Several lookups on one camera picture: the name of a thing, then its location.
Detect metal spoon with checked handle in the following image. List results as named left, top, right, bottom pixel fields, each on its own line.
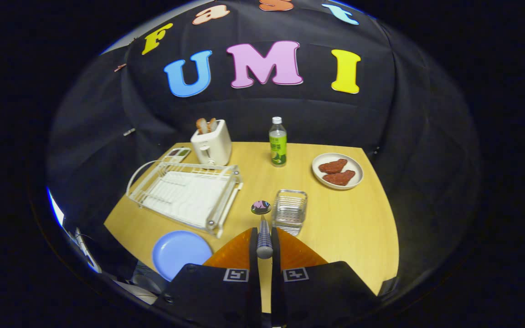
left=250, top=200, right=275, bottom=260

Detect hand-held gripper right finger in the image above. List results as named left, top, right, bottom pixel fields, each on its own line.
left=270, top=227, right=381, bottom=328

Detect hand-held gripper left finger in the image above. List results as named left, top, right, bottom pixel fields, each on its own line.
left=162, top=227, right=263, bottom=328

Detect blue plate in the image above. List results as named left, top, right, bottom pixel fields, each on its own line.
left=152, top=230, right=213, bottom=282

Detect black backdrop cloth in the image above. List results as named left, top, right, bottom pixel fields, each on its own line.
left=46, top=0, right=480, bottom=292

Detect green label drink bottle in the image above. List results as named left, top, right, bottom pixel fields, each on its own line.
left=269, top=117, right=288, bottom=168

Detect white round dish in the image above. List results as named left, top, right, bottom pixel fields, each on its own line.
left=312, top=153, right=364, bottom=190

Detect white toaster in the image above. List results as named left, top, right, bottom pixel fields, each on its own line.
left=190, top=119, right=232, bottom=167

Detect white wire dish rack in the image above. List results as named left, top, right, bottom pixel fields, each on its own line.
left=126, top=159, right=244, bottom=239

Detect white divided seasoning tray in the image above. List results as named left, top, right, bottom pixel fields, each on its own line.
left=163, top=147, right=192, bottom=164

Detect metal wire basket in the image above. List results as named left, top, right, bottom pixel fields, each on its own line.
left=272, top=189, right=308, bottom=236

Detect red meat slice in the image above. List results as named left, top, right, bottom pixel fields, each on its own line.
left=322, top=170, right=356, bottom=186
left=318, top=159, right=348, bottom=174

